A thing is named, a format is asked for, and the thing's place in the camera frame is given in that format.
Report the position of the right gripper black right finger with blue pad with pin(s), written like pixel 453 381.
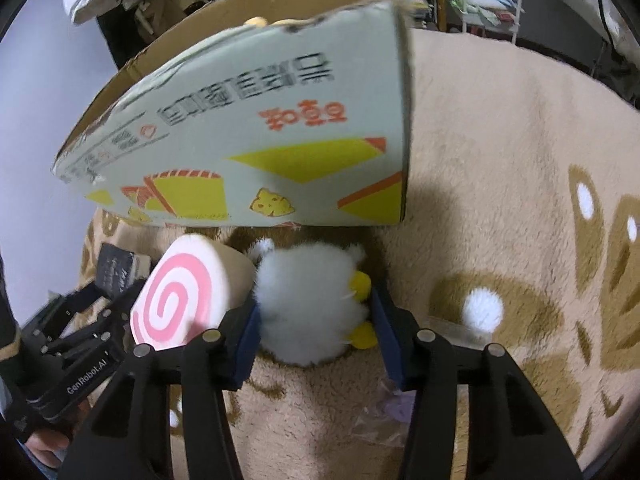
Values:
pixel 512 434

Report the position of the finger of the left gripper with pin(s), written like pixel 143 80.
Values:
pixel 122 304
pixel 78 300

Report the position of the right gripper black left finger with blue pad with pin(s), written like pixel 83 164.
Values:
pixel 126 435

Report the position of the pink swirl roll plush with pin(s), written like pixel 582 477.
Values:
pixel 192 287

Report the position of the small purple toy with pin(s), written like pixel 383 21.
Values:
pixel 386 419

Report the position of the white fluffy chick plush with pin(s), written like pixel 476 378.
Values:
pixel 312 300

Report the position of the green tissue pack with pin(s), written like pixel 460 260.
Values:
pixel 117 269

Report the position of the person's left hand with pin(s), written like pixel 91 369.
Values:
pixel 48 446

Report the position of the beige brown patterned blanket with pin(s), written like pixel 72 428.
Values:
pixel 522 219

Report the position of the printed cardboard box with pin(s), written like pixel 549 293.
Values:
pixel 255 113

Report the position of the beige hanging coat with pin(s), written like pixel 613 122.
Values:
pixel 154 17

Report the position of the white office chair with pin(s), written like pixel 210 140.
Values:
pixel 617 63

